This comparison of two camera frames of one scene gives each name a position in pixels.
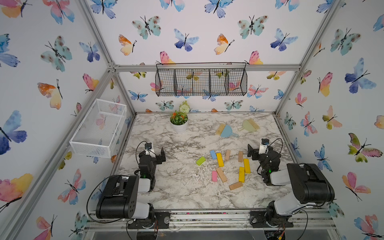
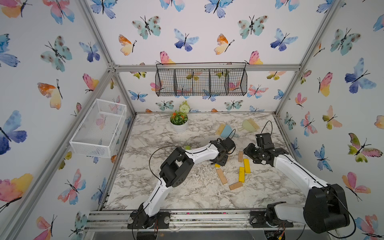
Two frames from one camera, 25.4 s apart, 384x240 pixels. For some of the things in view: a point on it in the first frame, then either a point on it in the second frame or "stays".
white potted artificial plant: (179, 119) stays
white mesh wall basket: (97, 132) stays
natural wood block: (221, 174) stays
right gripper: (251, 151) -> (248, 150)
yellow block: (247, 166) stays
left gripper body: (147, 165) -> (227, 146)
